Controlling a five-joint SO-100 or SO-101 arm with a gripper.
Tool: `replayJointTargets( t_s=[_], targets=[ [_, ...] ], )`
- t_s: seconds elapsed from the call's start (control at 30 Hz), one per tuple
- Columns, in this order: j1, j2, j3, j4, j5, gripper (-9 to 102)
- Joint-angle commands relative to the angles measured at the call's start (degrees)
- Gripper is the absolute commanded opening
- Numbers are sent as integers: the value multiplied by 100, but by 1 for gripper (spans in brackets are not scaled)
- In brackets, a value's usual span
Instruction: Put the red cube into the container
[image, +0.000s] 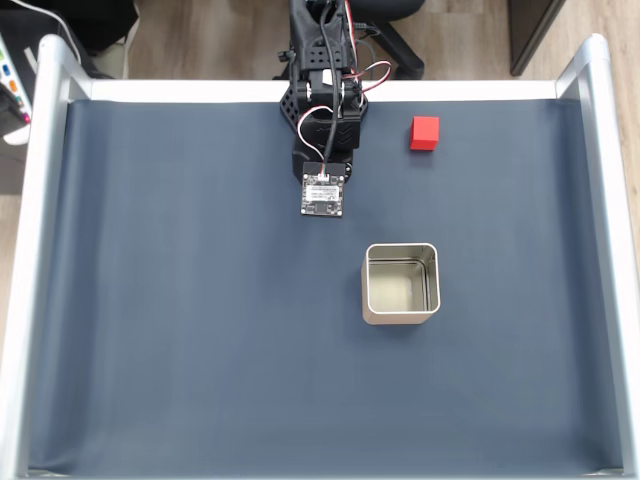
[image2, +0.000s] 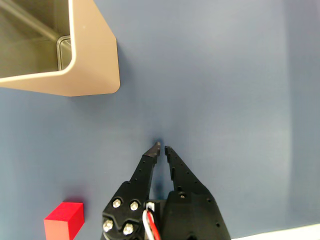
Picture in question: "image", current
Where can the white device with coloured buttons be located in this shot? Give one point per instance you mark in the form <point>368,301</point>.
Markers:
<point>10,75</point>

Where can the square metal tin container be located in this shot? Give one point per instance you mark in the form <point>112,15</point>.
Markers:
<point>400,317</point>

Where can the silver aluminium table frame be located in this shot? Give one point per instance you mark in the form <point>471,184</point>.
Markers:
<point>45,150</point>

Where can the blue-grey table mat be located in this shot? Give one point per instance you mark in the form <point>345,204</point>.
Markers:
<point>200,300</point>

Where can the black fabric bag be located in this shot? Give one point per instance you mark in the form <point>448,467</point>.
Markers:
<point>100,20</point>

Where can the black office chair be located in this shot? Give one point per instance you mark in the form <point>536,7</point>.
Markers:
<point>405,55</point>

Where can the camera circuit board module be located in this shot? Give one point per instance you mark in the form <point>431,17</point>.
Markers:
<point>322,195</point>

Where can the red cube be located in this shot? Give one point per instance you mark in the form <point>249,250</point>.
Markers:
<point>425,132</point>

